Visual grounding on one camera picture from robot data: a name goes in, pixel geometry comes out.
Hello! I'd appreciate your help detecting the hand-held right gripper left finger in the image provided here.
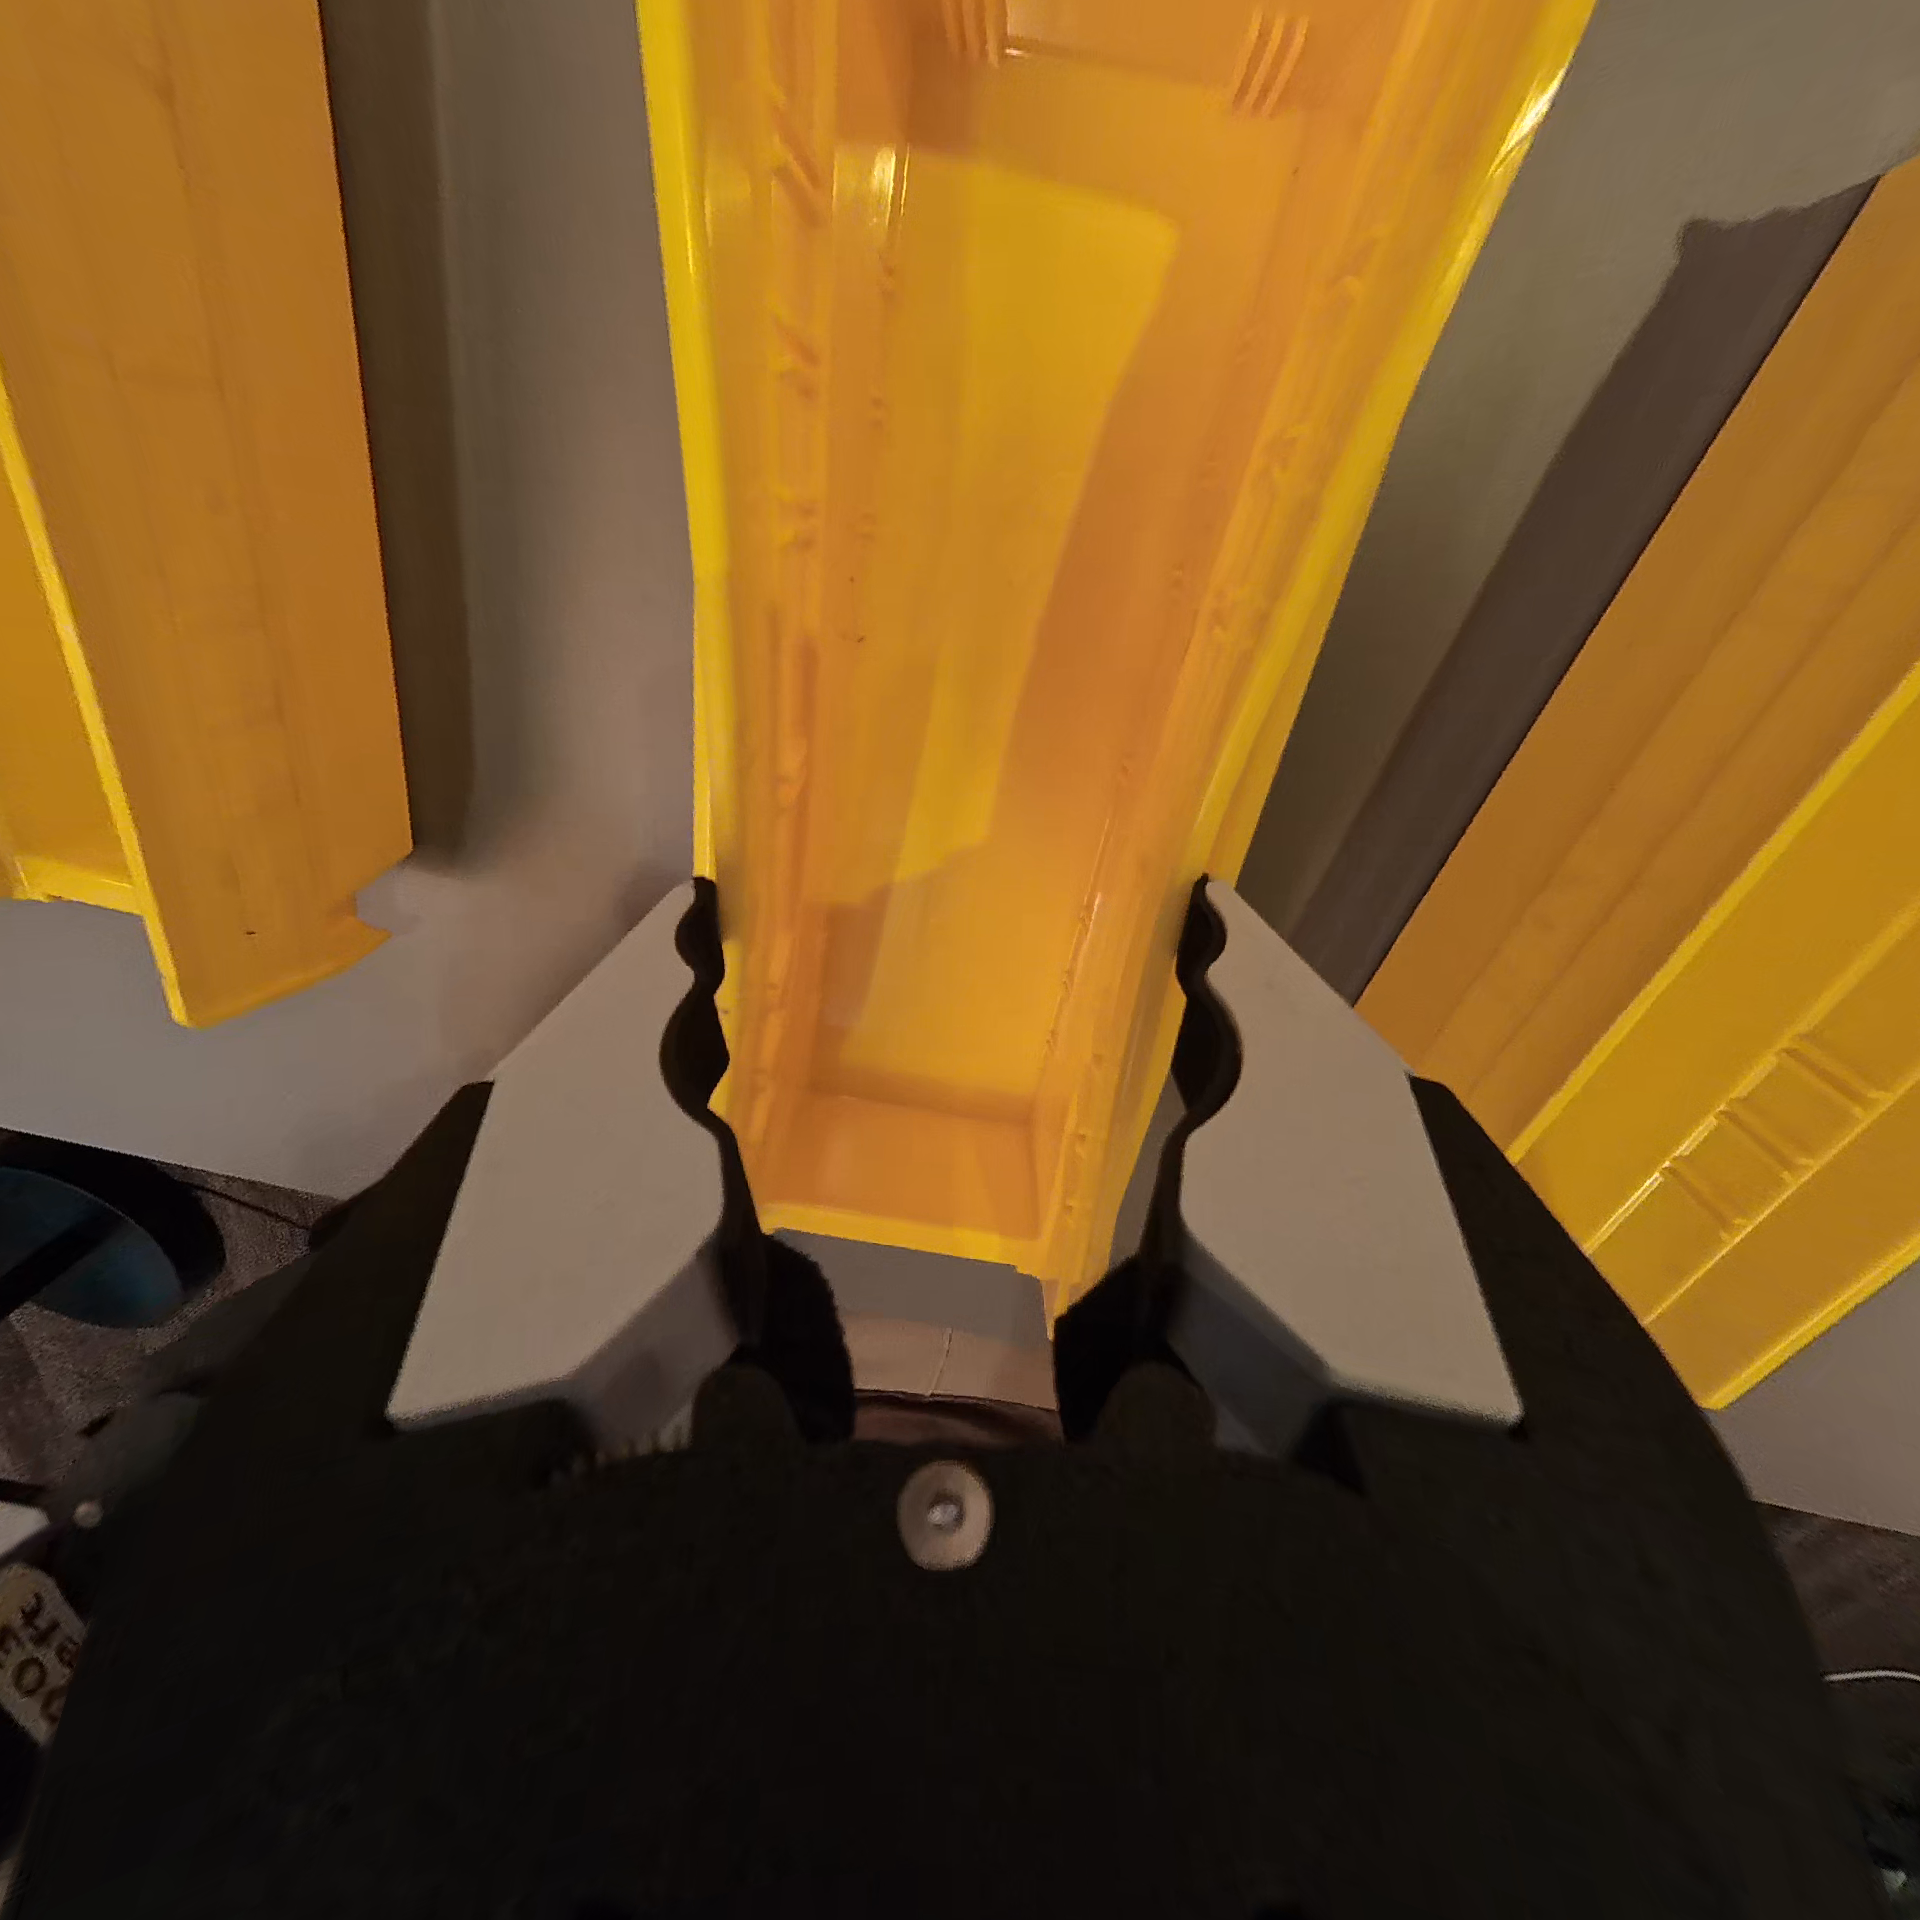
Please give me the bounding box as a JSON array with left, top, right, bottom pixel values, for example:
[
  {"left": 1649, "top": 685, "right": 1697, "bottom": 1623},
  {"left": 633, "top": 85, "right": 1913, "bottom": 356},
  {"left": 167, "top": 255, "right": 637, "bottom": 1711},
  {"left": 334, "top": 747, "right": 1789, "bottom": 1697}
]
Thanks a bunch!
[{"left": 388, "top": 880, "right": 763, "bottom": 1449}]

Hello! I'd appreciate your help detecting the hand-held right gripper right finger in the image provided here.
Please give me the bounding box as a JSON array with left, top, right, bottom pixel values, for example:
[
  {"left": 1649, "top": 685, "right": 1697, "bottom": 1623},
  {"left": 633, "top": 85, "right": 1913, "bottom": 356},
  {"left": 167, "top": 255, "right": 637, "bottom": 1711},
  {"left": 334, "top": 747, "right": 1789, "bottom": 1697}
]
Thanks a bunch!
[{"left": 1148, "top": 877, "right": 1525, "bottom": 1464}]

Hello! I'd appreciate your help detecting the yellow plastic storage bin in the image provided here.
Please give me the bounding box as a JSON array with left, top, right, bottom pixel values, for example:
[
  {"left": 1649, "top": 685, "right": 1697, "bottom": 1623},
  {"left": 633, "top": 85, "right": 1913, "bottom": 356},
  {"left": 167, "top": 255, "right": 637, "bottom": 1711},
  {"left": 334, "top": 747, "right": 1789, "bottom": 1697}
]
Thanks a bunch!
[
  {"left": 1356, "top": 156, "right": 1920, "bottom": 1410},
  {"left": 0, "top": 0, "right": 414, "bottom": 1029},
  {"left": 637, "top": 0, "right": 1599, "bottom": 1322}
]

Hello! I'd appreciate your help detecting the grey desk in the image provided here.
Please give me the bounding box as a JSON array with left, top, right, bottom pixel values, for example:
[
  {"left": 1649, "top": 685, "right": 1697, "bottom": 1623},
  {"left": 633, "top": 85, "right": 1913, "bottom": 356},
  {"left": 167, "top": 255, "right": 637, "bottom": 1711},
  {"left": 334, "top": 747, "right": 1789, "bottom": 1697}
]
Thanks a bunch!
[{"left": 0, "top": 0, "right": 1920, "bottom": 1539}]

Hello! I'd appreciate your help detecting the person's blue black shoe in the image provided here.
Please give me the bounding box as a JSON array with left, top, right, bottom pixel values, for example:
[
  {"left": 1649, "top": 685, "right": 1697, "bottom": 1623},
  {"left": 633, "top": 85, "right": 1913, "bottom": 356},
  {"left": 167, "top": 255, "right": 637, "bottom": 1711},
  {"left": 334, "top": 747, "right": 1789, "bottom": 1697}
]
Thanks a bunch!
[{"left": 0, "top": 1133, "right": 227, "bottom": 1323}]

